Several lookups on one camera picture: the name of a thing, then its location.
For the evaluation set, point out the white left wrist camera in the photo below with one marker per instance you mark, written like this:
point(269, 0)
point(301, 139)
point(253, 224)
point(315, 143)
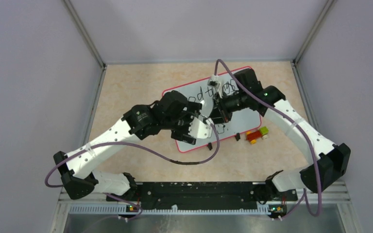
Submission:
point(200, 128)

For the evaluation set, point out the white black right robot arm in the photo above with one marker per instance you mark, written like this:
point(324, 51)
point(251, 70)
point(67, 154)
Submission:
point(327, 161)

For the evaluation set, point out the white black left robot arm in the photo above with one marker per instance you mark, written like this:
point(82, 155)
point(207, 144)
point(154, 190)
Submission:
point(173, 112)

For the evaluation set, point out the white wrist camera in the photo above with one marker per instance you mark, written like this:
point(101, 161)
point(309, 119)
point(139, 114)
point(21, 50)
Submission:
point(215, 83)
point(200, 128)

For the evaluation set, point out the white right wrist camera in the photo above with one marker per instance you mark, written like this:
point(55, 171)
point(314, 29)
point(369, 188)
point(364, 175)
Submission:
point(215, 83)

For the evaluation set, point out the aluminium frame rail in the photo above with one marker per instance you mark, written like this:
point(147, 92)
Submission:
point(335, 194)

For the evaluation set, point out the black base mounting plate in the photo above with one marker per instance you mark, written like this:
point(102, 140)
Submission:
point(205, 195)

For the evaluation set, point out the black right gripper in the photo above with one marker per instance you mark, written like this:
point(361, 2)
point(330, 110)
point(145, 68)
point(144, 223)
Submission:
point(220, 113)

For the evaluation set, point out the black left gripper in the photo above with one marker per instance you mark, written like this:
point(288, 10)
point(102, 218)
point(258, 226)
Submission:
point(182, 134)

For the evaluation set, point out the pink framed whiteboard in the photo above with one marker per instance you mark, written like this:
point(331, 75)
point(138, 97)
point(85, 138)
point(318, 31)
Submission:
point(198, 91)

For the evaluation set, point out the green lego brick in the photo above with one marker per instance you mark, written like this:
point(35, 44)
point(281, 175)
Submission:
point(264, 130)

